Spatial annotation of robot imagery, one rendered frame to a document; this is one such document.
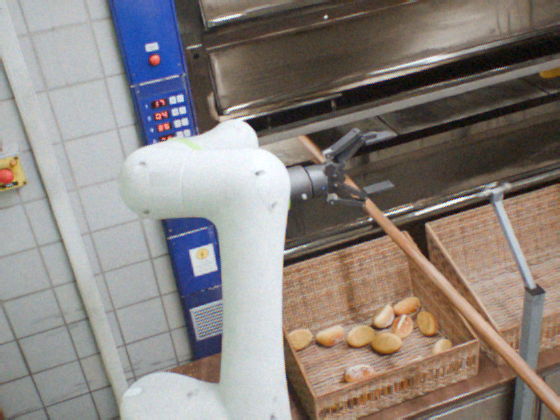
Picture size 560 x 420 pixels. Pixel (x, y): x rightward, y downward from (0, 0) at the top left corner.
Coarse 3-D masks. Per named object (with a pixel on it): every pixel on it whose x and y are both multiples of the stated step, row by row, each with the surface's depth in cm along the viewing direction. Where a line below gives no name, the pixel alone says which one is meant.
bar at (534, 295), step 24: (480, 192) 213; (504, 192) 215; (408, 216) 207; (504, 216) 213; (312, 240) 202; (336, 240) 202; (528, 288) 209; (528, 312) 212; (528, 336) 215; (528, 360) 221; (528, 408) 233
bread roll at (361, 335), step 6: (354, 330) 246; (360, 330) 246; (366, 330) 247; (372, 330) 247; (348, 336) 246; (354, 336) 245; (360, 336) 246; (366, 336) 246; (372, 336) 247; (348, 342) 246; (354, 342) 245; (360, 342) 245; (366, 342) 246
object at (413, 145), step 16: (544, 96) 257; (496, 112) 251; (512, 112) 250; (528, 112) 252; (544, 112) 254; (432, 128) 247; (448, 128) 246; (464, 128) 246; (480, 128) 248; (384, 144) 241; (400, 144) 240; (416, 144) 242; (432, 144) 245; (352, 160) 237; (368, 160) 239
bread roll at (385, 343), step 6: (378, 336) 243; (384, 336) 242; (390, 336) 242; (396, 336) 242; (372, 342) 243; (378, 342) 242; (384, 342) 242; (390, 342) 242; (396, 342) 241; (378, 348) 242; (384, 348) 242; (390, 348) 241; (396, 348) 241
